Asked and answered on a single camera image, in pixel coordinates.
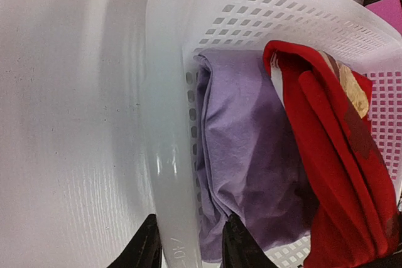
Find purple cloth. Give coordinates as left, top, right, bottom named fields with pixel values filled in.
left=195, top=49, right=318, bottom=262

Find white perforated plastic basket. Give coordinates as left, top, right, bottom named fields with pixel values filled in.
left=141, top=0, right=401, bottom=267

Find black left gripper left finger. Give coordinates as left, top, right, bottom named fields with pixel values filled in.
left=107, top=213, right=162, bottom=268

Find red bear print shirt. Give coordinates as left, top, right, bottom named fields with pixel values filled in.
left=263, top=40, right=401, bottom=267

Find pink cartoon hard-shell suitcase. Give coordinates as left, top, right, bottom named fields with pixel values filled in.
left=357, top=0, right=402, bottom=35

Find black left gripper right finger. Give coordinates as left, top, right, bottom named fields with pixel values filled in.
left=221, top=213, right=276, bottom=268

